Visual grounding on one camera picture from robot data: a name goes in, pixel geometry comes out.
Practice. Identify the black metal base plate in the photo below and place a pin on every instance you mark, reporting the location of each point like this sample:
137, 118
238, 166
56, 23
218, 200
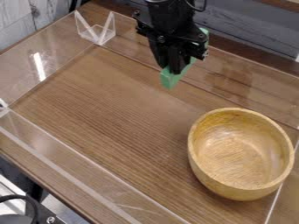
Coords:
48, 216

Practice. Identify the green rectangular block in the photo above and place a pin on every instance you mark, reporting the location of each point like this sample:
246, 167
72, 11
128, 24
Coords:
198, 50

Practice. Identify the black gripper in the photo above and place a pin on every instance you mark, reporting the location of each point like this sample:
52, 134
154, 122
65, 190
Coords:
168, 22

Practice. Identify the brown wooden bowl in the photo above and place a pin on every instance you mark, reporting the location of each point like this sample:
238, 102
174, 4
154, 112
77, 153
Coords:
241, 153

